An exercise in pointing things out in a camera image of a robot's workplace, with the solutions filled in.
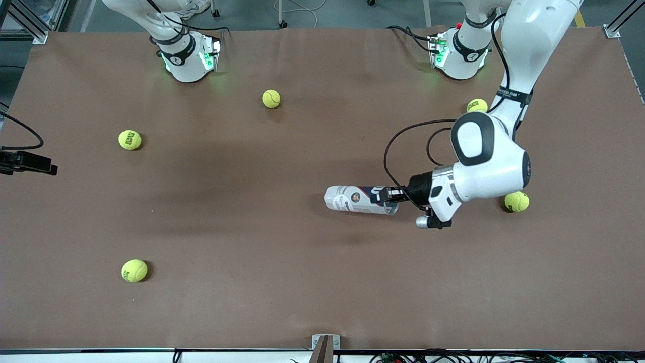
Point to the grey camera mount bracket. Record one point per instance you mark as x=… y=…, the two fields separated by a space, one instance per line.
x=325 y=348

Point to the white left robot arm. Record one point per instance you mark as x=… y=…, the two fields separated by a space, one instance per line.
x=499 y=171

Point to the grey floor post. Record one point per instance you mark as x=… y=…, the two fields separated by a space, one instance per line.
x=425 y=15

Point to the right arm base connector plate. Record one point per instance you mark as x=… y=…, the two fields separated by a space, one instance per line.
x=209 y=55

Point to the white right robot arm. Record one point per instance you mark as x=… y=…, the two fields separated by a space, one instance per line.
x=184 y=63

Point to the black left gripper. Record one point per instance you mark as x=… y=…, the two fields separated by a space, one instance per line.
x=419 y=187

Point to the yellow tennis ball black print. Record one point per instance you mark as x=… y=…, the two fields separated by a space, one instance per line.
x=476 y=106
x=134 y=270
x=130 y=140

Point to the left arm base connector plate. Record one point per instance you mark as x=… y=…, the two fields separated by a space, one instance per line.
x=437 y=50

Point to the plain yellow tennis ball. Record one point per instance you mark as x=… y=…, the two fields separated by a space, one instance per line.
x=271 y=99
x=518 y=203

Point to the aluminium frame post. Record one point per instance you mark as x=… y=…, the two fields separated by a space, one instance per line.
x=39 y=37
x=612 y=31

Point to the clear tennis ball can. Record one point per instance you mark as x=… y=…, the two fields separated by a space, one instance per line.
x=347 y=199

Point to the white stand leg with caster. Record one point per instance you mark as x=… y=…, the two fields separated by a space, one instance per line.
x=213 y=15
x=283 y=22

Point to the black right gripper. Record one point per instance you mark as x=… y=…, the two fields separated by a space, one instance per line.
x=29 y=162

